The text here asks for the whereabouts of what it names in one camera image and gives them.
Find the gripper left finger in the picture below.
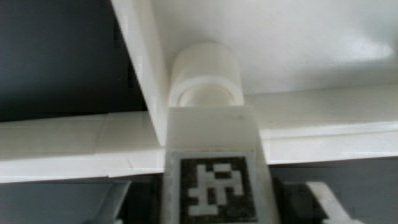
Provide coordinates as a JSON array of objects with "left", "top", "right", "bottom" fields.
[{"left": 0, "top": 180, "right": 129, "bottom": 224}]

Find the white table leg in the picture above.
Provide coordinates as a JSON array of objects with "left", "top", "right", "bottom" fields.
[{"left": 160, "top": 106, "right": 280, "bottom": 224}]

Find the white square tabletop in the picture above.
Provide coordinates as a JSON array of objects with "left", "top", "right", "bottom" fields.
[{"left": 110, "top": 0, "right": 398, "bottom": 139}]

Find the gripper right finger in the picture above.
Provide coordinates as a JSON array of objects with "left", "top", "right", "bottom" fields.
[{"left": 275, "top": 180, "right": 364, "bottom": 224}]

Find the white front fence bar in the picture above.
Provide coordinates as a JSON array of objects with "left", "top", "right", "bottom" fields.
[{"left": 0, "top": 112, "right": 398, "bottom": 184}]

